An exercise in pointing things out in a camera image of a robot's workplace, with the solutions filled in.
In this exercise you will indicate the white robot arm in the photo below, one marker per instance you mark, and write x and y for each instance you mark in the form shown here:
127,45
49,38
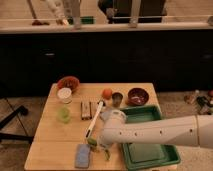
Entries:
193,131

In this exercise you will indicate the small metal cup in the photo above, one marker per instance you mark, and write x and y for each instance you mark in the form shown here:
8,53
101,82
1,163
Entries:
116,99

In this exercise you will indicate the white paper cup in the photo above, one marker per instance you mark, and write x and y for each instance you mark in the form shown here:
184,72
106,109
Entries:
65,95

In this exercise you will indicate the green plastic cup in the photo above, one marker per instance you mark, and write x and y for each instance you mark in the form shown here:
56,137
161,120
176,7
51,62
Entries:
63,115

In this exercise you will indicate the orange fruit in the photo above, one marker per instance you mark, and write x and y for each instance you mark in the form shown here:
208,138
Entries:
107,93

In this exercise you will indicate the grey cloth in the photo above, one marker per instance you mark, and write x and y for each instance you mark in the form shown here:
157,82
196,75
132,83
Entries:
105,114

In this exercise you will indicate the brown wooden block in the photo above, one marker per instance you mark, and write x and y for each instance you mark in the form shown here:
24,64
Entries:
85,110

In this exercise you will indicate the dark red bowl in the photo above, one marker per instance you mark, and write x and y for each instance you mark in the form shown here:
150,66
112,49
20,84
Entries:
138,97

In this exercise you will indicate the blue sponge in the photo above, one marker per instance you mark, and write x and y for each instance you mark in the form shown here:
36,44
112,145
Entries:
82,156

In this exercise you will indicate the green plastic tray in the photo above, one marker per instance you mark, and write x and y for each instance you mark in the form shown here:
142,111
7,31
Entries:
143,156

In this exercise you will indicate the black chair base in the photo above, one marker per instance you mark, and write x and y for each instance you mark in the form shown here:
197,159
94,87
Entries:
7,126

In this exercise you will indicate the white handled brush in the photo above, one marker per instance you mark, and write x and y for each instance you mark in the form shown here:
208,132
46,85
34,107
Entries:
92,124

